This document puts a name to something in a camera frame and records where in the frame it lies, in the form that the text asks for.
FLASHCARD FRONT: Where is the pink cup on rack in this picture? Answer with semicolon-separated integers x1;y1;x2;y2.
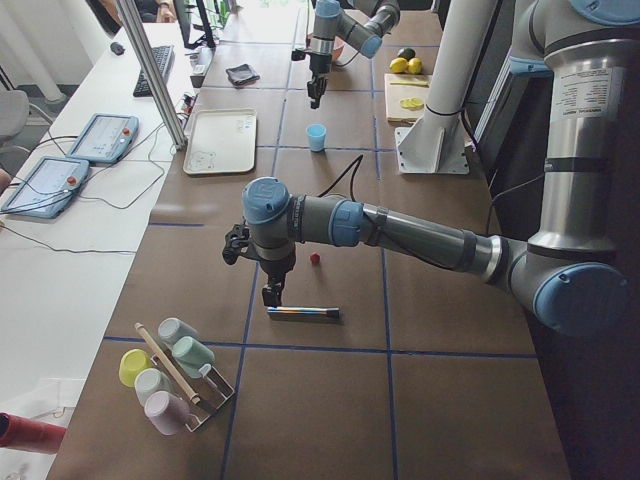
144;391;190;435

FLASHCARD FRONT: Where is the yellow plastic knife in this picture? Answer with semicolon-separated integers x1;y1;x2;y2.
389;80;430;88

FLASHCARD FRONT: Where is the pale white cup on rack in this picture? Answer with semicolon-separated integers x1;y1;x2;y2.
134;368;174;407

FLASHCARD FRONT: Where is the grey folded cloth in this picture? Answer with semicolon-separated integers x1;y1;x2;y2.
226;63;260;88

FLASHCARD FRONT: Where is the red bottle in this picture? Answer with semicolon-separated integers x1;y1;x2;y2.
1;412;67;454

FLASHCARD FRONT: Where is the light blue plastic cup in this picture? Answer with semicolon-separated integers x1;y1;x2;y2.
306;123;327;152

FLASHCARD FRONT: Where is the far blue teach pendant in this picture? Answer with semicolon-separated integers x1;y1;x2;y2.
66;113;139;164

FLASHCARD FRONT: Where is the pink bowl of ice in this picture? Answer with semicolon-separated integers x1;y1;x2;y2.
331;36;345;66

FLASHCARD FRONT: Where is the black keyboard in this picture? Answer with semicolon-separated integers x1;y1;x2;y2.
132;44;176;98

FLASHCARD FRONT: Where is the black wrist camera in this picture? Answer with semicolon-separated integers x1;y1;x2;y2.
291;48;310;61
222;223;254;265

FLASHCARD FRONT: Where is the black monitor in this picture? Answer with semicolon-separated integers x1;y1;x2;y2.
174;0;216;50

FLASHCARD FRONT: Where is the yellow lemon near board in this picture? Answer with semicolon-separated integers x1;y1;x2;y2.
389;57;409;74

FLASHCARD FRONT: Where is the green lime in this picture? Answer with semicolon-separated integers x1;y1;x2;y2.
397;47;416;61

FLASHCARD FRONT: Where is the lemon slices stack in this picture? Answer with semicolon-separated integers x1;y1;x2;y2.
399;97;425;111

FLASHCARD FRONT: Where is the cream bear tray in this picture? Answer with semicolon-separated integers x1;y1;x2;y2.
183;108;257;176

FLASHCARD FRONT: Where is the mint cup on rack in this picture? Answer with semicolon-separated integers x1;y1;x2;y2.
171;336;215;379

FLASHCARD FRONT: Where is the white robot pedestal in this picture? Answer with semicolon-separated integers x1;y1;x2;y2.
395;0;498;175

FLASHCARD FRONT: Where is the aluminium frame post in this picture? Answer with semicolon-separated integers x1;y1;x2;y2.
116;0;187;151

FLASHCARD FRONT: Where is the blue teach pendant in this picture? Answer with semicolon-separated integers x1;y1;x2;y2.
66;113;139;164
1;157;91;219

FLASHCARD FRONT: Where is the yellow cup on rack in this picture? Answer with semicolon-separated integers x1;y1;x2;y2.
118;349;153;388

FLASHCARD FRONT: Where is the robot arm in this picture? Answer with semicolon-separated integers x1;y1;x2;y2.
300;0;401;109
223;1;639;336

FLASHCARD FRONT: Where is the near blue teach pendant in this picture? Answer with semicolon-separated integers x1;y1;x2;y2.
1;157;91;219

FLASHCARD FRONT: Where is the wooden cutting board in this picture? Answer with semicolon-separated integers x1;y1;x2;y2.
384;73;431;122

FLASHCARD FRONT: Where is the yellow lemon far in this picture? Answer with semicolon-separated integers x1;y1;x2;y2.
406;57;423;75

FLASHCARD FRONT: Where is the steel muddler black tip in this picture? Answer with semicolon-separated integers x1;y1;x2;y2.
266;306;341;320

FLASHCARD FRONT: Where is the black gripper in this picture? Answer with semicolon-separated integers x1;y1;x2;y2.
258;249;295;306
307;52;332;109

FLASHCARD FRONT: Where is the grey-green cup on rack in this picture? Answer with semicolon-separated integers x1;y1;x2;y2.
157;317;199;348

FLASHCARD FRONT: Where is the black computer mouse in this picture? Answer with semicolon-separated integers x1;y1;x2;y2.
110;42;125;56

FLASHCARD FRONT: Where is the metal cup rack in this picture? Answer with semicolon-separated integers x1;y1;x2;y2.
135;323;235;433

